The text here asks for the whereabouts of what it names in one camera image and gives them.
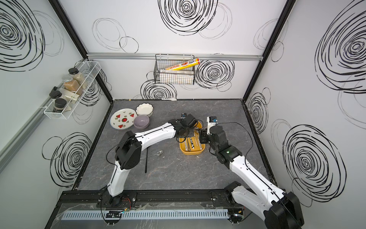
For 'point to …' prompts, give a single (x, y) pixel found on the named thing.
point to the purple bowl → (141, 121)
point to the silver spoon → (159, 152)
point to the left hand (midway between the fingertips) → (190, 132)
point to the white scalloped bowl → (145, 109)
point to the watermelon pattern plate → (122, 119)
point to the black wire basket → (184, 76)
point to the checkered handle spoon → (192, 144)
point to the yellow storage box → (185, 145)
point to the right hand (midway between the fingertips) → (203, 129)
